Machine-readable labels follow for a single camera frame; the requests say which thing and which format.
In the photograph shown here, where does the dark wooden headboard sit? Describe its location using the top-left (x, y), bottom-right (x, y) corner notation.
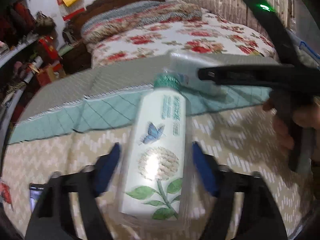
top-left (62, 0), bottom-right (165, 74)

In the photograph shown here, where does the floral bed sheet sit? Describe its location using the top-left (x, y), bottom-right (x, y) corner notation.
top-left (91, 13), bottom-right (276, 68)

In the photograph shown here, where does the person's right hand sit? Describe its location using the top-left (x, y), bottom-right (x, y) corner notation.
top-left (273, 97), bottom-right (320, 163)

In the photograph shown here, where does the folded patchwork quilt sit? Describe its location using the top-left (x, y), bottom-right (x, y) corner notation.
top-left (80, 0), bottom-right (202, 43)

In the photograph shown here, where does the white tea bottle green cap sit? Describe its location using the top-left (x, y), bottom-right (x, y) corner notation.
top-left (119, 73), bottom-right (187, 220)

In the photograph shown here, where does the clear storage bin blue lid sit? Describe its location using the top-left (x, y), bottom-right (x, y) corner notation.
top-left (289, 0), bottom-right (319, 69)

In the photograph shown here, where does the cluttered dark shelf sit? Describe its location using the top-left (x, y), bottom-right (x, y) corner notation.
top-left (1, 0), bottom-right (56, 114)

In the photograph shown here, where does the beige zigzag patterned blanket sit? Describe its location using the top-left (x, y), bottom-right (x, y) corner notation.
top-left (2, 106), bottom-right (312, 239)

